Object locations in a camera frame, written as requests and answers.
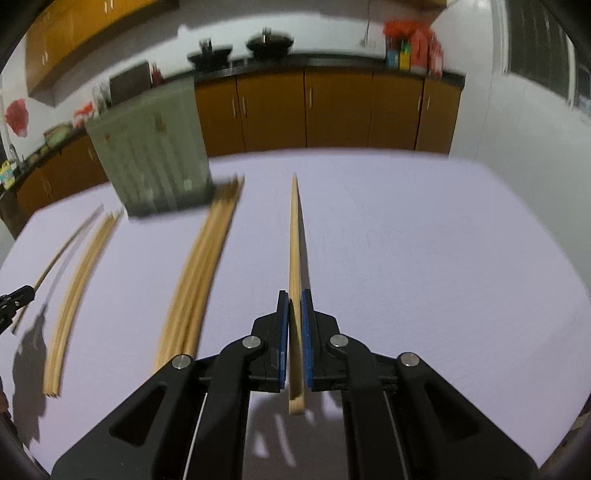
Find colourful boxes on counter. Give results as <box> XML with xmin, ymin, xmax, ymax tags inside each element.
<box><xmin>386</xmin><ymin>45</ymin><xmax>411</xmax><ymax>71</ymax></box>

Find black lidded pot right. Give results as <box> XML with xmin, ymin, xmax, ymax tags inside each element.
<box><xmin>245</xmin><ymin>28</ymin><xmax>294</xmax><ymax>61</ymax></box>

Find black countertop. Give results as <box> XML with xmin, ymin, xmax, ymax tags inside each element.
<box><xmin>0</xmin><ymin>53</ymin><xmax>467</xmax><ymax>195</ymax></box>

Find black wok left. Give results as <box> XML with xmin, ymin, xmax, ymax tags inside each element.
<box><xmin>187</xmin><ymin>38</ymin><xmax>233</xmax><ymax>72</ymax></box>

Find right window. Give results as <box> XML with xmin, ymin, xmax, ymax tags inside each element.
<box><xmin>505</xmin><ymin>1</ymin><xmax>590</xmax><ymax>114</ymax></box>

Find red plastic bag on wall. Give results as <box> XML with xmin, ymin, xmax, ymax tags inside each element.
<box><xmin>5</xmin><ymin>98</ymin><xmax>29</xmax><ymax>138</ymax></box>

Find grey perforated utensil holder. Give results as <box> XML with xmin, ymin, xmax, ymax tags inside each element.
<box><xmin>86</xmin><ymin>78</ymin><xmax>214</xmax><ymax>217</ymax></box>

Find dark cutting board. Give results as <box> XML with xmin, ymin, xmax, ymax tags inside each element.
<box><xmin>109</xmin><ymin>61</ymin><xmax>151</xmax><ymax>106</ymax></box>

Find upper wooden kitchen cabinets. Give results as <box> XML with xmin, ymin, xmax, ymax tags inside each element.
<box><xmin>25</xmin><ymin>0</ymin><xmax>179</xmax><ymax>96</ymax></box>

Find lower wooden kitchen cabinets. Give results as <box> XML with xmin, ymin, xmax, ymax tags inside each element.
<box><xmin>6</xmin><ymin>67</ymin><xmax>466</xmax><ymax>216</ymax></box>

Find wooden kitchen cabinets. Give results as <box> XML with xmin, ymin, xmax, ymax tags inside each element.
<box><xmin>6</xmin><ymin>67</ymin><xmax>466</xmax><ymax>216</ymax></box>
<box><xmin>25</xmin><ymin>0</ymin><xmax>179</xmax><ymax>96</ymax></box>

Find red bag on counter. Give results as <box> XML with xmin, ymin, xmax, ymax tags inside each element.
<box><xmin>383</xmin><ymin>20</ymin><xmax>437</xmax><ymax>62</ymax></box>

